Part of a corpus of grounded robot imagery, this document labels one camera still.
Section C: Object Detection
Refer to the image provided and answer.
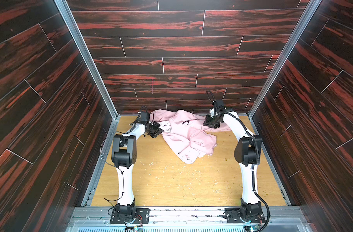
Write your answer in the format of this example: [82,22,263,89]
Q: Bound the pink zip-up jacket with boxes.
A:
[152,109,231,164]

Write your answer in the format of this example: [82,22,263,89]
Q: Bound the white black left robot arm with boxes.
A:
[111,122,163,220]

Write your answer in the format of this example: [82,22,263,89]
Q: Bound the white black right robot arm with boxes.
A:
[204,108,270,231]

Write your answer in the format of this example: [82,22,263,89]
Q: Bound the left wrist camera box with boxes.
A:
[136,111,150,125]

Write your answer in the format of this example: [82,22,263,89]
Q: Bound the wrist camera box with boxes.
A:
[136,111,150,125]
[209,100,225,117]

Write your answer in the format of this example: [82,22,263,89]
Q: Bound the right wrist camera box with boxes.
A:
[209,100,225,117]

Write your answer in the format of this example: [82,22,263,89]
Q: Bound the aluminium frame rail left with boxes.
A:
[54,0,120,207]

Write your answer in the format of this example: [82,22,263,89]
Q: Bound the aluminium frame rail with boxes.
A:
[249,0,321,206]
[54,0,120,207]

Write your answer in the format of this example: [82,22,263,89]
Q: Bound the aluminium frame rail right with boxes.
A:
[249,0,321,206]

